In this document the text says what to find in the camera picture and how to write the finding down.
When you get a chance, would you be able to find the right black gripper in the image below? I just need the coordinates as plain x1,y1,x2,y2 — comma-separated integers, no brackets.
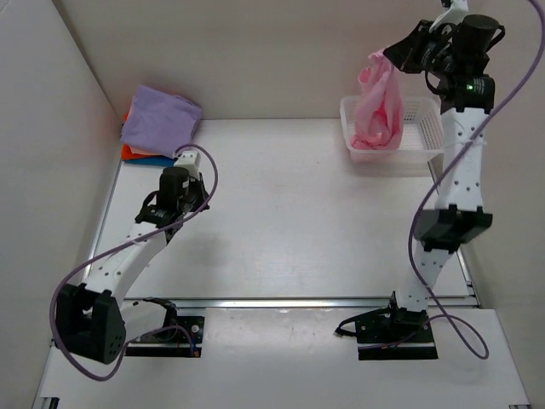
383,22,457,81

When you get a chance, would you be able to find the pink t shirt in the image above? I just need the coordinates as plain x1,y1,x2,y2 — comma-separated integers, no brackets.
350,50,404,151

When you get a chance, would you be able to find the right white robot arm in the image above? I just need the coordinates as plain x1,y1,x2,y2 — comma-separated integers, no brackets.
381,14,505,342

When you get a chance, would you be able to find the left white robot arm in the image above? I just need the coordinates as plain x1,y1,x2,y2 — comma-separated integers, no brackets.
53,164,208,364

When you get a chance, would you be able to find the blue folded t shirt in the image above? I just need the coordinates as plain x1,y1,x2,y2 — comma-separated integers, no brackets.
124,156,175,168

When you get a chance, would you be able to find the orange folded t shirt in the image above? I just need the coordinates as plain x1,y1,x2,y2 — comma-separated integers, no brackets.
121,112,175,162

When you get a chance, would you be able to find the purple folded t shirt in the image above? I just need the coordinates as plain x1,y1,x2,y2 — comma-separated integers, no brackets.
121,85,203,158

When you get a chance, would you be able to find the white plastic basket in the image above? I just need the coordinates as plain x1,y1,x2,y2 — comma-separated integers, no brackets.
340,95,444,165

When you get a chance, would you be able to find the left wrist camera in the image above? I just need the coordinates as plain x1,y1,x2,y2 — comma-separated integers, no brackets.
174,150,201,179

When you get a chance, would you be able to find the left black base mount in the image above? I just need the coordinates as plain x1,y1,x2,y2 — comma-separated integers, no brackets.
122,297,205,358

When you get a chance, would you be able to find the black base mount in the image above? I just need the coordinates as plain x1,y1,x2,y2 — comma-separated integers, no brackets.
122,297,205,358
334,296,439,361

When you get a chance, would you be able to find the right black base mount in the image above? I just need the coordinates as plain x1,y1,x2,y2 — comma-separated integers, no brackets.
334,296,439,361

